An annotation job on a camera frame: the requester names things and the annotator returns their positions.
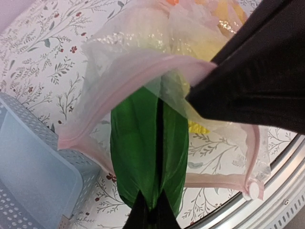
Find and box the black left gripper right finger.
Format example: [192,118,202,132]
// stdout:
[154,190,181,229]

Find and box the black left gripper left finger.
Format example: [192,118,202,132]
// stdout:
[123,191,149,229]

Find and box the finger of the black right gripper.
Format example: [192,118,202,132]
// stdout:
[212,0,305,64]
[186,39,305,134]

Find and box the yellow napa cabbage toy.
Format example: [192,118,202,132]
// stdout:
[166,0,248,134]

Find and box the green bok choy toy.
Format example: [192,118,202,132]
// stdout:
[110,75,189,216]

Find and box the orange mango toy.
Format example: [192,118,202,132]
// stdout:
[166,0,179,6]

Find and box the light blue plastic basket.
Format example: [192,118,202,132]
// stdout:
[0,93,100,229]

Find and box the clear pink zip top bag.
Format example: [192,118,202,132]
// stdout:
[58,0,270,200]

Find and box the floral patterned table mat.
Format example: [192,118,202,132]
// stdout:
[0,0,297,228]

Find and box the front aluminium table rail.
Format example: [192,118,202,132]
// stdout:
[190,135,305,229]

